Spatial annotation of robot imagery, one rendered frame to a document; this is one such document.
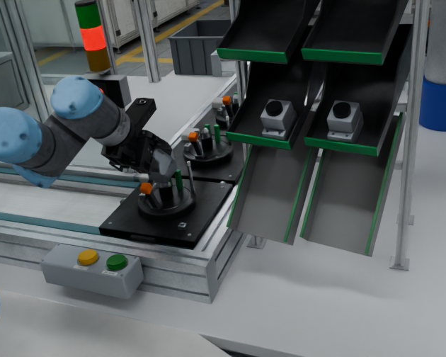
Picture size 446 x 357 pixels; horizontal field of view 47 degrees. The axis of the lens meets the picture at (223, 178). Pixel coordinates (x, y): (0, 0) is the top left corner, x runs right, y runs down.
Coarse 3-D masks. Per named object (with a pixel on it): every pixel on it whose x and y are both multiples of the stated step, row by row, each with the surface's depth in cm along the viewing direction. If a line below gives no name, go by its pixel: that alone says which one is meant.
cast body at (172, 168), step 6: (156, 162) 115; (174, 162) 118; (156, 168) 116; (168, 168) 116; (174, 168) 119; (156, 174) 115; (168, 174) 116; (150, 180) 117; (156, 180) 116; (162, 180) 116; (168, 180) 117
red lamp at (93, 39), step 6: (84, 30) 117; (90, 30) 117; (96, 30) 118; (102, 30) 120; (84, 36) 118; (90, 36) 118; (96, 36) 118; (102, 36) 120; (84, 42) 119; (90, 42) 119; (96, 42) 119; (102, 42) 120; (90, 48) 119; (96, 48) 119
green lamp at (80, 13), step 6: (78, 6) 115; (84, 6) 115; (90, 6) 115; (96, 6) 117; (78, 12) 116; (84, 12) 115; (90, 12) 116; (96, 12) 117; (78, 18) 117; (84, 18) 116; (90, 18) 116; (96, 18) 117; (84, 24) 117; (90, 24) 117; (96, 24) 117
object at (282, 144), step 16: (304, 32) 106; (256, 64) 103; (272, 64) 108; (288, 64) 106; (304, 64) 105; (320, 64) 98; (256, 80) 104; (272, 80) 105; (288, 80) 103; (304, 80) 102; (320, 80) 99; (256, 96) 104; (272, 96) 102; (288, 96) 101; (304, 96) 99; (240, 112) 100; (256, 112) 101; (304, 112) 95; (240, 128) 100; (256, 128) 98; (256, 144) 96; (272, 144) 94; (288, 144) 92
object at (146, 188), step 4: (144, 184) 111; (148, 184) 111; (152, 184) 113; (140, 188) 111; (144, 188) 111; (148, 188) 111; (144, 192) 111; (148, 192) 111; (152, 192) 113; (148, 196) 113; (152, 196) 113; (152, 200) 114; (156, 200) 115; (152, 204) 116; (156, 204) 116
